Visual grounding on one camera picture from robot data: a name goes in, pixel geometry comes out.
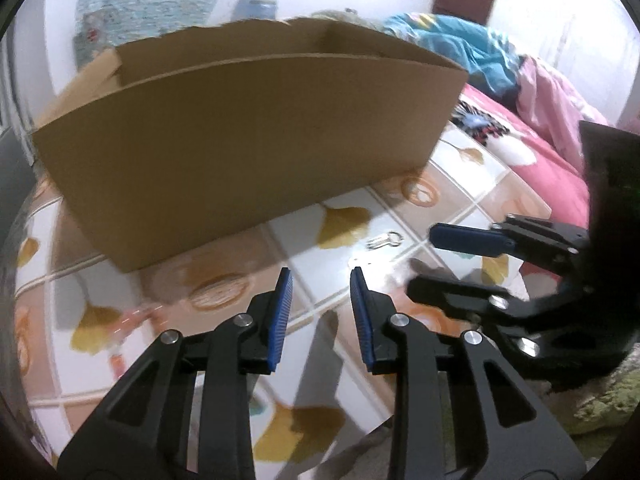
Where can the blue water jug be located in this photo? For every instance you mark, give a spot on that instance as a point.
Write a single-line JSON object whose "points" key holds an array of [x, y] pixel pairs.
{"points": [[259, 5]]}

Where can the ginkgo print tablecloth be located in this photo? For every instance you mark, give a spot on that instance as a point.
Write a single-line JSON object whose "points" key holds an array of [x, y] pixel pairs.
{"points": [[300, 255]]}

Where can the grey patterned quilt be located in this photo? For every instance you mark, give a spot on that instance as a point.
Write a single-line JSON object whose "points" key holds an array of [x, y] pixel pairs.
{"points": [[345, 17]]}

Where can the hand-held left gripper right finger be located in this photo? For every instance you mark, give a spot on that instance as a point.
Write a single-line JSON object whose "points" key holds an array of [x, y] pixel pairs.
{"points": [[362, 320]]}

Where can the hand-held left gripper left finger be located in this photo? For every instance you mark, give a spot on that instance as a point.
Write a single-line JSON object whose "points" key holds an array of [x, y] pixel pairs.
{"points": [[280, 320]]}

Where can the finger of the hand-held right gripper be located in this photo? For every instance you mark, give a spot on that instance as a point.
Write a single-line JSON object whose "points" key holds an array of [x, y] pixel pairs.
{"points": [[450, 292], [470, 240]]}

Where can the grey patchwork cloth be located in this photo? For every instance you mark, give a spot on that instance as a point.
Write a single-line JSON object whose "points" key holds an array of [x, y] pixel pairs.
{"points": [[92, 35]]}

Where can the brown cardboard box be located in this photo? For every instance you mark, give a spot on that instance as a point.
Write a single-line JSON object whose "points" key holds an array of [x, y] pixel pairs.
{"points": [[225, 150]]}

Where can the pink floral bedspread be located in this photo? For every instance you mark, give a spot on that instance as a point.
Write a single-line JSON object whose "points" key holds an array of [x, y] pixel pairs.
{"points": [[540, 170]]}

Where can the blue blanket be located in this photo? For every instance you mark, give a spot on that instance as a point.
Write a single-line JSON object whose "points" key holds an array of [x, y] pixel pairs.
{"points": [[465, 45]]}

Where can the pale pink quilt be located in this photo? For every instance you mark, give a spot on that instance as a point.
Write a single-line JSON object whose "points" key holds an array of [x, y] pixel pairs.
{"points": [[555, 100]]}

